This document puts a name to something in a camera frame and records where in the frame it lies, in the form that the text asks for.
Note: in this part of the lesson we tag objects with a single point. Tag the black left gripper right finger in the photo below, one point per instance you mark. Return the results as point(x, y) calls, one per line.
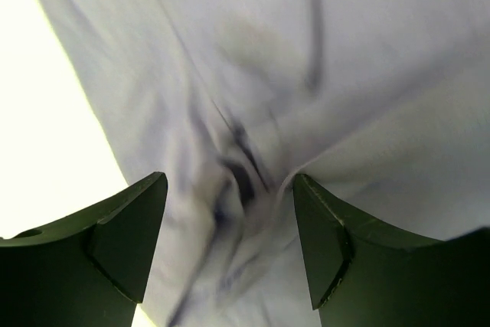
point(362, 271)

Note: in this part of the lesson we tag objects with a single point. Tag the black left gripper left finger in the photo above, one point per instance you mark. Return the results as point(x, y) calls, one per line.
point(89, 268)

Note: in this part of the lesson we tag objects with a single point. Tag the purple t shirt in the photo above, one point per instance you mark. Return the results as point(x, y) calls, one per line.
point(384, 102)

